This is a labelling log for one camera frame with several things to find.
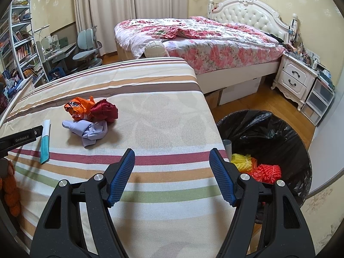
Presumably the beige curtain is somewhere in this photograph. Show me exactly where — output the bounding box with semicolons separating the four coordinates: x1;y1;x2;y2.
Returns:
73;0;189;58

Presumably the red foam net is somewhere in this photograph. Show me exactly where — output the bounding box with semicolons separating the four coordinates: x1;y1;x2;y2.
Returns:
253;164;281;184

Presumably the bin with black bag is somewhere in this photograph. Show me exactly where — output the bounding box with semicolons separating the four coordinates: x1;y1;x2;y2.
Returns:
216;109;313;223

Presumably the blue stool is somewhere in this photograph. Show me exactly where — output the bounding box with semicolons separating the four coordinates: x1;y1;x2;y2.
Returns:
50;68;65;80

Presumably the white nightstand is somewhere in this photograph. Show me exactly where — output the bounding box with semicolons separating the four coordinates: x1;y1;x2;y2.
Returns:
271;52;318;112

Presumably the dark red crumpled cloth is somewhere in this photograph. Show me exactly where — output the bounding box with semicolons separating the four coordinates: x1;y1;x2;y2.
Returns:
90;99;119;123

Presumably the clutter of small bottles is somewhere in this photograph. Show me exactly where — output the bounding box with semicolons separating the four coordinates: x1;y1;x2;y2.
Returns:
285;41;321;69

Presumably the pale green desk chair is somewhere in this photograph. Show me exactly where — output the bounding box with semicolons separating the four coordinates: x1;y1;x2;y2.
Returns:
72;27;103;68

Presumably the white bed frame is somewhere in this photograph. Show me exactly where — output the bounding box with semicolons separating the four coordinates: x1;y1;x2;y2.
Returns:
199;59;281;94

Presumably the yellow foam net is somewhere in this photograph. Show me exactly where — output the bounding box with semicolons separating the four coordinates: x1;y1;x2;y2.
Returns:
230;153;253;173

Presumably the lavender crumpled cloth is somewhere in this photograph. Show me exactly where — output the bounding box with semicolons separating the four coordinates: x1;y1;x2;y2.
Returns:
62;120;108;147

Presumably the floral blanket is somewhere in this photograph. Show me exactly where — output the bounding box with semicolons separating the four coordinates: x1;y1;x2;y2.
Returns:
114;16;286;74

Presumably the orange printed wrapper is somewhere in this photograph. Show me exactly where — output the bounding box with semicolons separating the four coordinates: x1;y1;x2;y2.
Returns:
64;96;96;121

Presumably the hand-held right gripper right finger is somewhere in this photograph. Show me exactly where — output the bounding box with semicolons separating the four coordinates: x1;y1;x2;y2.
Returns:
209;148;315;258

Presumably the white storage box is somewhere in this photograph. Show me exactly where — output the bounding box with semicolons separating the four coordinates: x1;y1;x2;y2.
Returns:
219;77;262;106

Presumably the grey study desk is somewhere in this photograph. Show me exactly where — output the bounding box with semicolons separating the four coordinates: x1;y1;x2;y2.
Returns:
40;43;77;70

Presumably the white bookshelf with books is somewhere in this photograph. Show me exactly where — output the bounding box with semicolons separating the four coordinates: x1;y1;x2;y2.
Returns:
0;0;50;86

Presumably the plastic drawer unit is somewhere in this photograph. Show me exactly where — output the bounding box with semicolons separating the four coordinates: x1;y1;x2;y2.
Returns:
300;79;336;127

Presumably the striped tablecloth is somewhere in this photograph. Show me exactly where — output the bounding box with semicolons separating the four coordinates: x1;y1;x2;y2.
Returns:
0;57;237;258

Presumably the white tufted headboard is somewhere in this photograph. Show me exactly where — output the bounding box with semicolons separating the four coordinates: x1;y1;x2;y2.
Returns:
208;0;299;45

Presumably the grey cylindrical object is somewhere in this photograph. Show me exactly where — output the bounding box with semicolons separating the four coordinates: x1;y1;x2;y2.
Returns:
222;139;233;159

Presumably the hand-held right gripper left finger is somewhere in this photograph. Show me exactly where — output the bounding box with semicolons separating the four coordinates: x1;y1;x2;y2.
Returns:
30;148;135;258

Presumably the white volleyball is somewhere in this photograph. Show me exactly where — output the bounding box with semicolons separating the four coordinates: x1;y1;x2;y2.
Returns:
144;41;166;58

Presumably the teal and white tube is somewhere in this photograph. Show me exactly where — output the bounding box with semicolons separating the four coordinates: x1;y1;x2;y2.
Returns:
40;120;51;164

